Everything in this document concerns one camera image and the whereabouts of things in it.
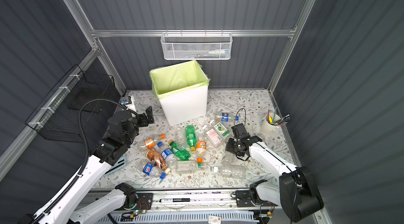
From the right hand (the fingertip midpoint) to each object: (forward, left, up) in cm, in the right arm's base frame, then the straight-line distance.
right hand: (230, 148), depth 87 cm
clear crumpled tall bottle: (+7, +29, -3) cm, 30 cm away
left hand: (+7, +42, +28) cm, 51 cm away
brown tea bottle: (-6, +40, +2) cm, 40 cm away
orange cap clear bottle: (+3, +45, +2) cm, 46 cm away
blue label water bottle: (-4, +34, +3) cm, 34 cm away
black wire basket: (+9, +74, +27) cm, 79 cm away
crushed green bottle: (-3, +28, -2) cm, 28 cm away
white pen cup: (+14, -25, +4) cm, 29 cm away
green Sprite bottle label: (+5, +22, +2) cm, 23 cm away
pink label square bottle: (+7, +9, +1) cm, 12 cm away
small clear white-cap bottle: (-5, 0, -3) cm, 6 cm away
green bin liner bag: (+39, +31, +18) cm, 53 cm away
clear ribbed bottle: (-12, 0, +1) cm, 12 cm away
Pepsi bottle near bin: (+21, +1, +1) cm, 21 cm away
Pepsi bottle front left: (-12, +42, +2) cm, 43 cm away
